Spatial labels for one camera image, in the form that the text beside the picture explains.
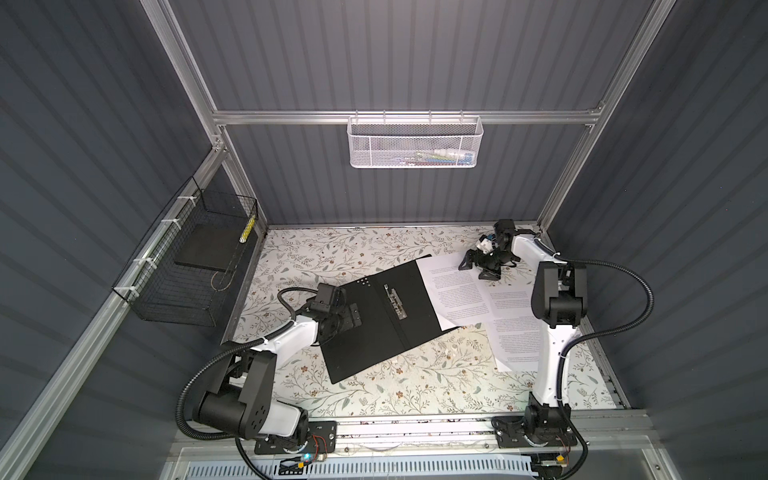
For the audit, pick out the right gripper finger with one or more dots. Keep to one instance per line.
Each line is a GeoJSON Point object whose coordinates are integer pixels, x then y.
{"type": "Point", "coordinates": [490, 274]}
{"type": "Point", "coordinates": [469, 260]}

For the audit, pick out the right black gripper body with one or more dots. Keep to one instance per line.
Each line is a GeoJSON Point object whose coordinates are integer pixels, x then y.
{"type": "Point", "coordinates": [493, 260]}

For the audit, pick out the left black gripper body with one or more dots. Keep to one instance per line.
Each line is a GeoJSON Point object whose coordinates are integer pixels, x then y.
{"type": "Point", "coordinates": [336, 318]}

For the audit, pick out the orange folder black inside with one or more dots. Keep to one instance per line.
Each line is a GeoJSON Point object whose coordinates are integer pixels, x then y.
{"type": "Point", "coordinates": [382, 335]}

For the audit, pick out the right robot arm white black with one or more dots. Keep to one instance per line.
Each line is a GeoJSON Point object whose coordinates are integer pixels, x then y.
{"type": "Point", "coordinates": [558, 301]}

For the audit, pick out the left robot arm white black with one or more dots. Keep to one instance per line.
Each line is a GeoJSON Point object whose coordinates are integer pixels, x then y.
{"type": "Point", "coordinates": [232, 395]}

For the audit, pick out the metal folder clip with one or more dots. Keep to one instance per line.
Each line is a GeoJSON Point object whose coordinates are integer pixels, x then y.
{"type": "Point", "coordinates": [396, 304]}

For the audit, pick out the pens in white basket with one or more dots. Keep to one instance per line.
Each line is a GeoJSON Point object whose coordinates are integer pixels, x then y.
{"type": "Point", "coordinates": [440, 157]}

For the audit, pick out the floral table mat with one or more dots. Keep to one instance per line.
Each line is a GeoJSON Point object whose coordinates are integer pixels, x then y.
{"type": "Point", "coordinates": [456, 373]}

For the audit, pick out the yellow marker pen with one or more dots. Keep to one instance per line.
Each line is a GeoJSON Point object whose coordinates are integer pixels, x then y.
{"type": "Point", "coordinates": [243, 238]}

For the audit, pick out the black pad in basket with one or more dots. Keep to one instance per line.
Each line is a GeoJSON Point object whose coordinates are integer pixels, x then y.
{"type": "Point", "coordinates": [210, 247]}

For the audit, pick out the white vented cover strip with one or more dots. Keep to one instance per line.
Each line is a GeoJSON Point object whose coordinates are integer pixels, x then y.
{"type": "Point", "coordinates": [459, 466]}

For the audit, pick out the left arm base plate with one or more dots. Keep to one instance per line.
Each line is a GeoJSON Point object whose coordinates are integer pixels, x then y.
{"type": "Point", "coordinates": [314, 437]}

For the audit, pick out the white wire mesh basket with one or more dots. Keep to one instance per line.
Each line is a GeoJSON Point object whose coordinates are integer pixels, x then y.
{"type": "Point", "coordinates": [377, 142]}

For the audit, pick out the black wire mesh basket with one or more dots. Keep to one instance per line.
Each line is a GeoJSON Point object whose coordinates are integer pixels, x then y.
{"type": "Point", "coordinates": [191, 267]}

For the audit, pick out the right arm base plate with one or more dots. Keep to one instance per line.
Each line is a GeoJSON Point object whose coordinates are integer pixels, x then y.
{"type": "Point", "coordinates": [518, 431]}

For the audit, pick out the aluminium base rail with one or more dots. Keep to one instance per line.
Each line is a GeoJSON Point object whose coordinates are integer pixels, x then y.
{"type": "Point", "coordinates": [617, 429]}

